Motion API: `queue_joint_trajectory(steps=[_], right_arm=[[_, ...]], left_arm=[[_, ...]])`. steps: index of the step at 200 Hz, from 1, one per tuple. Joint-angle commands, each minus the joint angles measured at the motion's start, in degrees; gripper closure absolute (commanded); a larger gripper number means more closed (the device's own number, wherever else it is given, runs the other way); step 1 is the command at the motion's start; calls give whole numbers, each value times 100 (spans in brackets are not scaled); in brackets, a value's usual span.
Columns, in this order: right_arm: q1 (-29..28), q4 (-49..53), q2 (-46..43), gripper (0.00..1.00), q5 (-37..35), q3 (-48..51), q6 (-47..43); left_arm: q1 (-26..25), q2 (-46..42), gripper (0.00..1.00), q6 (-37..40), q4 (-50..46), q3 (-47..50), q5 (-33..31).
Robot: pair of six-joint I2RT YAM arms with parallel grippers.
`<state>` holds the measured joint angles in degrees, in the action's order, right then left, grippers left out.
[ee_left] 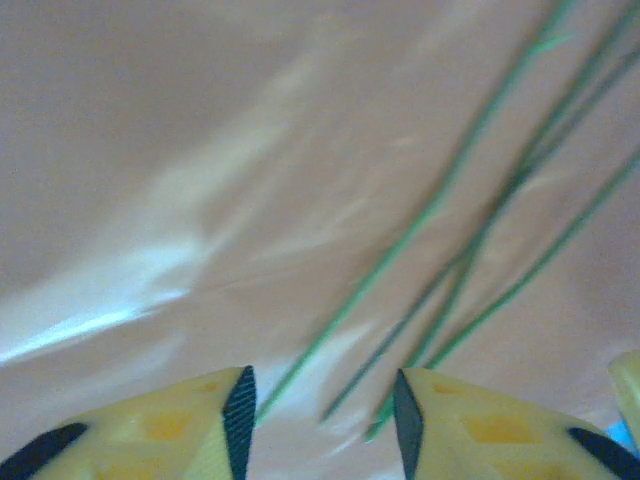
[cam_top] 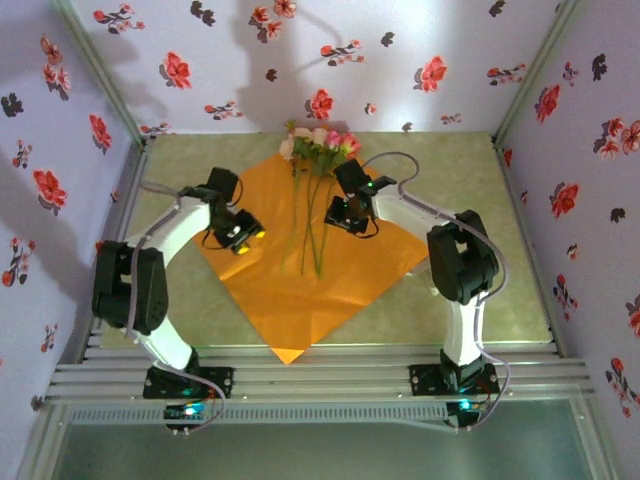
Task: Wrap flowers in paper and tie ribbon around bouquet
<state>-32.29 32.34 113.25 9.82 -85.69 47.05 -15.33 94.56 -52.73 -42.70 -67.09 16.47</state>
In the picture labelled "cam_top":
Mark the deep pink artificial flower stem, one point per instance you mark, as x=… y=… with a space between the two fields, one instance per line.
x=350 y=145

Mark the cream artificial flower stem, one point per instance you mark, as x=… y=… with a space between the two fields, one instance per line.
x=320 y=135

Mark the orange wrapping paper sheet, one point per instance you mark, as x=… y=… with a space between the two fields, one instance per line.
x=310 y=310

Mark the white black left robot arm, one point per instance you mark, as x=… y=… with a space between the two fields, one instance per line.
x=180 y=230

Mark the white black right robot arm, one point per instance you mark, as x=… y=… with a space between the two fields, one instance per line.
x=410 y=210

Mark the aluminium side rail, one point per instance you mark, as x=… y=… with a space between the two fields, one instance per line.
x=522 y=225
x=131 y=200

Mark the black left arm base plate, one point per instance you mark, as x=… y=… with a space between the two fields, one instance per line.
x=225 y=380

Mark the aluminium mounting rail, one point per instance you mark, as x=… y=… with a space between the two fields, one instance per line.
x=350 y=372

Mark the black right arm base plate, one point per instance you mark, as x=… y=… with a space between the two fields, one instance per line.
x=422 y=380

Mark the aluminium corner post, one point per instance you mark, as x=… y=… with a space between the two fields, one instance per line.
x=100 y=75
x=534 y=75

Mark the aluminium lower frame post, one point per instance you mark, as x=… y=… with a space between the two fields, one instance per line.
x=597 y=445
x=40 y=445

